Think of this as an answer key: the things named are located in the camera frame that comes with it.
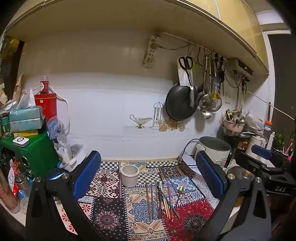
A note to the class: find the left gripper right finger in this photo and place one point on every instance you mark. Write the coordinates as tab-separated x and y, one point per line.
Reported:
253	220

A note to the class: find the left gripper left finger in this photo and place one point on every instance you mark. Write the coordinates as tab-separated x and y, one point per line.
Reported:
43	221

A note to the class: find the gold spoon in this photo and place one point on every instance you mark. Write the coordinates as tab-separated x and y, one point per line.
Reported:
180	191

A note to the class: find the pink chopstick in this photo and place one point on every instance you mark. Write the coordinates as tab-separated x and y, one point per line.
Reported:
169	195

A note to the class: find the white ceramic utensil cup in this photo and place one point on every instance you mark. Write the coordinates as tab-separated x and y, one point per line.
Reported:
129	175

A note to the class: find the brown chopstick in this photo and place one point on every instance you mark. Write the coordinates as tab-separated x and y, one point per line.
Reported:
147	196

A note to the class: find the pink utensil basket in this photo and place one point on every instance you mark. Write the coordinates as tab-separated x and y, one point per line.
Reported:
231	128

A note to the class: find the white rice cooker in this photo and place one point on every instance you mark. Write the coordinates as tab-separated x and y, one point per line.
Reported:
217	149

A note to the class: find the green box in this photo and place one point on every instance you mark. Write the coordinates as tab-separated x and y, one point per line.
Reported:
37	158

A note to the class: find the white plastic colander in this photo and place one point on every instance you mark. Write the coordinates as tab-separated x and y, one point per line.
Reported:
79	154

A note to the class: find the white square device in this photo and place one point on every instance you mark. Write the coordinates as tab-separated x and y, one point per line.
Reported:
21	141

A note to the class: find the patterned patchwork mat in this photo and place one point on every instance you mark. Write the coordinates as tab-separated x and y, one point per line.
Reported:
120	213

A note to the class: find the plastic bag of salt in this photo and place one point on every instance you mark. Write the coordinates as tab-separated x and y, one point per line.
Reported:
57	134

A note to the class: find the steel ladle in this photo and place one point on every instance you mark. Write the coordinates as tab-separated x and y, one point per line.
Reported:
207	98

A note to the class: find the teal tissue box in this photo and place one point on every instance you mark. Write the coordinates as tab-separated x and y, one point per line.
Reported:
27	115

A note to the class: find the red box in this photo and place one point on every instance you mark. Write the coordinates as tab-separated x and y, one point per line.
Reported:
48	102

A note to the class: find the black frying pan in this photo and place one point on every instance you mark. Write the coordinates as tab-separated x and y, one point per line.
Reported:
177	103

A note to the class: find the white power strip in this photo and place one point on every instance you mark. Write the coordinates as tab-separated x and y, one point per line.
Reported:
150	56

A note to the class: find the black handled scissors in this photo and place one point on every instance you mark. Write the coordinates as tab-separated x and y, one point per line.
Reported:
186	64

